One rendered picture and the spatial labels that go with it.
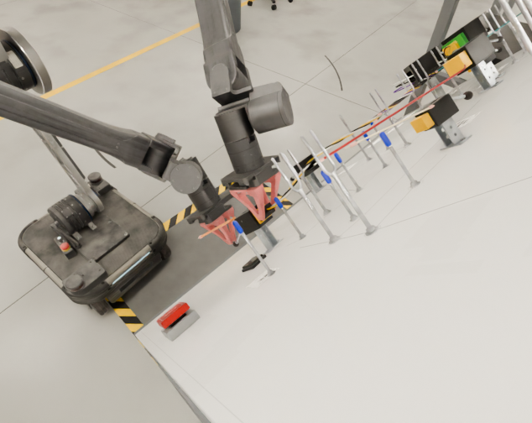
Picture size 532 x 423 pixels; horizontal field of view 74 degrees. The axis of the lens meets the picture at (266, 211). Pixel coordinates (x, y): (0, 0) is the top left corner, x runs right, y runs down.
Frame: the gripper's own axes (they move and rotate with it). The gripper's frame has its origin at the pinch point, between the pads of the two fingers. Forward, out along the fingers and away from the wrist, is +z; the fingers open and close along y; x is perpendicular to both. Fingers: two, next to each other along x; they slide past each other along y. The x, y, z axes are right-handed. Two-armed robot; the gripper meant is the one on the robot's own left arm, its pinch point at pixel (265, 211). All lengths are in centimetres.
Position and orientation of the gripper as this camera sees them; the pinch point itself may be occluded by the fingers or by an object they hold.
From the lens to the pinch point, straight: 66.4
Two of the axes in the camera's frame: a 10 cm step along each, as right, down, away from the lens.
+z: 3.2, 8.7, 3.7
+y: 5.9, -4.9, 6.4
